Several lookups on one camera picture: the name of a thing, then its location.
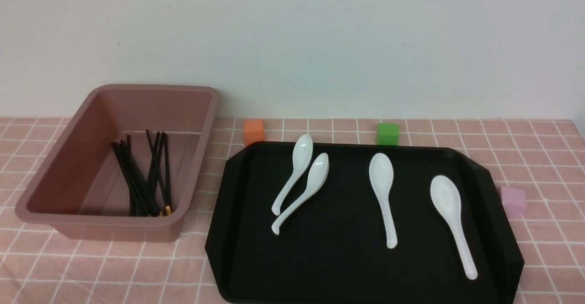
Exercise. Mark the white ceramic spoon far left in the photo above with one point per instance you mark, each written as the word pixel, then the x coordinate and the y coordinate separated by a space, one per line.
pixel 301 159

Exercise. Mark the white ceramic spoon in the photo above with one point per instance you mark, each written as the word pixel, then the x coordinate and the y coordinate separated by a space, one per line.
pixel 447 201
pixel 301 159
pixel 381 175
pixel 317 176

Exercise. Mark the orange cube block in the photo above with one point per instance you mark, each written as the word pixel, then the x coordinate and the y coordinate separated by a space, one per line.
pixel 253 131

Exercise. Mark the black plastic tray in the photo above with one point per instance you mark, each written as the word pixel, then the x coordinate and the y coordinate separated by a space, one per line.
pixel 332 250

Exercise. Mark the white ceramic spoon middle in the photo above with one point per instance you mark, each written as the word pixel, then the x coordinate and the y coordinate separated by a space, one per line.
pixel 381 175

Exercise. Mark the green cube block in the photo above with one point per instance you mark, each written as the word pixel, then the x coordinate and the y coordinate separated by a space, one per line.
pixel 387 134

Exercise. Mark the black chopstick in bin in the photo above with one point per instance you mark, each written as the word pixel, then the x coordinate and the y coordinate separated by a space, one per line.
pixel 142 212
pixel 140 186
pixel 159 170
pixel 133 201
pixel 155 148
pixel 167 191

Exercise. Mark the white ceramic spoon right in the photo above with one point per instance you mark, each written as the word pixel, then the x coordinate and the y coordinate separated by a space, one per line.
pixel 447 201

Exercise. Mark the pink plastic bin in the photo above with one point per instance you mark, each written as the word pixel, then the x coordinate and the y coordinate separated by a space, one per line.
pixel 81 189

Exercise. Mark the pink cube block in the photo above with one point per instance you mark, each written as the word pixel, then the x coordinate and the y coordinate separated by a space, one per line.
pixel 514 202

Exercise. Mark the pink checkered tablecloth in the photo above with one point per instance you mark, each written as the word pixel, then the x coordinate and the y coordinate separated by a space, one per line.
pixel 543 157

